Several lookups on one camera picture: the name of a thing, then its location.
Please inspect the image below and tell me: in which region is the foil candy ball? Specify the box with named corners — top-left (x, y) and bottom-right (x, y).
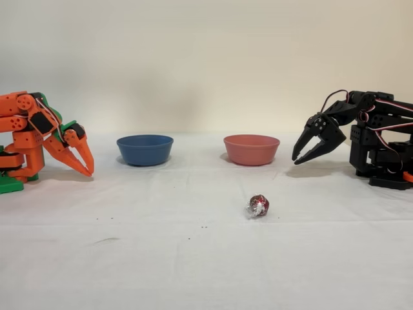
top-left (244, 193), bottom-right (271, 220)

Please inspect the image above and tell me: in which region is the pink plastic bowl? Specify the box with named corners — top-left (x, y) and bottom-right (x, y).
top-left (223, 134), bottom-right (281, 167)

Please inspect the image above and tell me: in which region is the blue plastic bowl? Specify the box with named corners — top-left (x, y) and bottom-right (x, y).
top-left (116, 134), bottom-right (174, 167)

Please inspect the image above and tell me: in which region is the white tablecloth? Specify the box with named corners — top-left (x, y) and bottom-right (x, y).
top-left (0, 131), bottom-right (413, 310)

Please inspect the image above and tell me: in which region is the red white black servo cable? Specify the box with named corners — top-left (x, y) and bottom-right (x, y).
top-left (322, 89), bottom-right (413, 175)

